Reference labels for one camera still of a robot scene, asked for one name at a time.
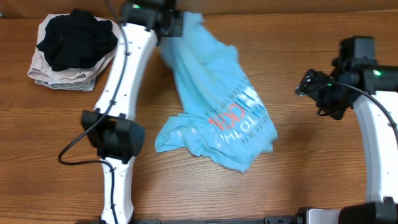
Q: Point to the light blue printed t-shirt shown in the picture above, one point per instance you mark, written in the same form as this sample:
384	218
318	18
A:
223	117

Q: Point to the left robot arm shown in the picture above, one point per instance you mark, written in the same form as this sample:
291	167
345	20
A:
111	127

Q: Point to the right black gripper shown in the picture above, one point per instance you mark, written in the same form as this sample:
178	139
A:
311	83

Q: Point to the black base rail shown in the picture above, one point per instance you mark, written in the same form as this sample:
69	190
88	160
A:
211	221

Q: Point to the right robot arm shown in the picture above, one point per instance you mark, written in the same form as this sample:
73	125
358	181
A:
359	82

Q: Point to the black folded garment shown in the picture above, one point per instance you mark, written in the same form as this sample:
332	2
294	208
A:
77	40

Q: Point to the beige folded garment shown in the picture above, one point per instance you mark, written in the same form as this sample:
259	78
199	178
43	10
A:
41	70

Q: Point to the grey folded garment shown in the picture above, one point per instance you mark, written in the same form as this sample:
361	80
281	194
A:
82	86

